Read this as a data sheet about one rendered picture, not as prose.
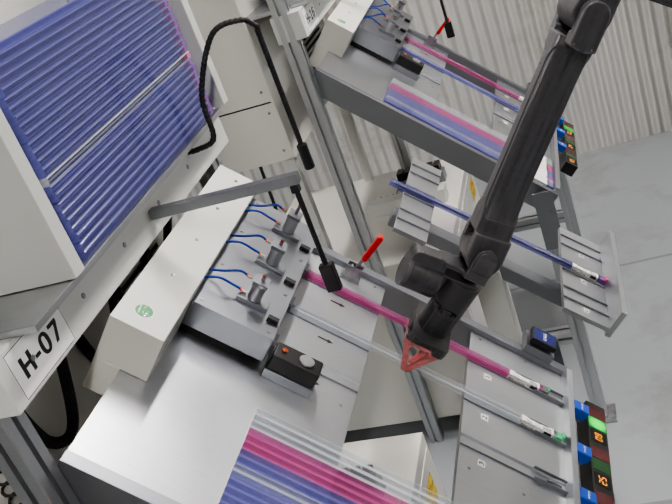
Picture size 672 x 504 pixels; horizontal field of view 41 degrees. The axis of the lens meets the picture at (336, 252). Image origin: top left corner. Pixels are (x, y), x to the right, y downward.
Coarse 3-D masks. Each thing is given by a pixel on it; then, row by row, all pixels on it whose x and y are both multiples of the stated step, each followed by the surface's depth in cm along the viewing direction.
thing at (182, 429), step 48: (384, 288) 165; (192, 336) 133; (288, 336) 142; (336, 336) 147; (144, 384) 121; (192, 384) 125; (240, 384) 129; (336, 384) 138; (96, 432) 111; (144, 432) 115; (192, 432) 118; (240, 432) 122; (336, 432) 130; (144, 480) 109; (192, 480) 112
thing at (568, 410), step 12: (564, 372) 166; (564, 384) 163; (564, 396) 160; (564, 408) 158; (564, 420) 155; (564, 432) 153; (576, 444) 148; (564, 456) 148; (576, 456) 146; (564, 468) 146; (576, 468) 143; (576, 480) 141; (576, 492) 139
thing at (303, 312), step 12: (300, 312) 147; (312, 312) 148; (324, 324) 147; (336, 324) 148; (348, 336) 148; (360, 336) 148; (372, 348) 148; (384, 348) 148; (396, 360) 148; (408, 360) 149; (420, 372) 148; (432, 372) 149; (444, 384) 149; (456, 384) 149; (468, 396) 149; (480, 396) 149; (492, 408) 149; (504, 408) 149; (516, 420) 149
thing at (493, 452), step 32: (480, 352) 162; (512, 352) 166; (480, 384) 154; (512, 384) 158; (544, 384) 162; (480, 416) 147; (544, 416) 155; (480, 448) 141; (512, 448) 144; (544, 448) 148; (480, 480) 135; (512, 480) 138; (544, 480) 140
